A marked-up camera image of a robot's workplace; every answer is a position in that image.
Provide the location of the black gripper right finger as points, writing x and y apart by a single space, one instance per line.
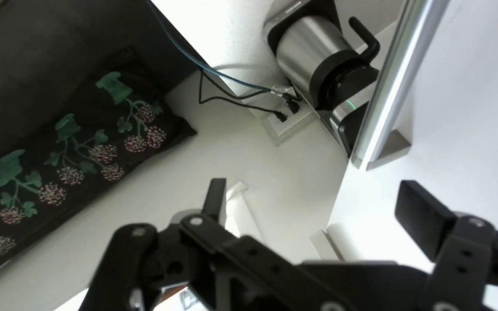
463 248

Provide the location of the stainless steel coffee maker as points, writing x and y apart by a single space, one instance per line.
312 52

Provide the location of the white cabinet door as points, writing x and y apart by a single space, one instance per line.
452 120

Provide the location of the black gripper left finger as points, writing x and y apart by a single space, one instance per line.
229 274

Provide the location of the silver cabinet door handle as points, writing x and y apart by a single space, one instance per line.
380 142

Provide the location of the floral dark bench cushion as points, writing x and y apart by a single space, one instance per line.
113 121

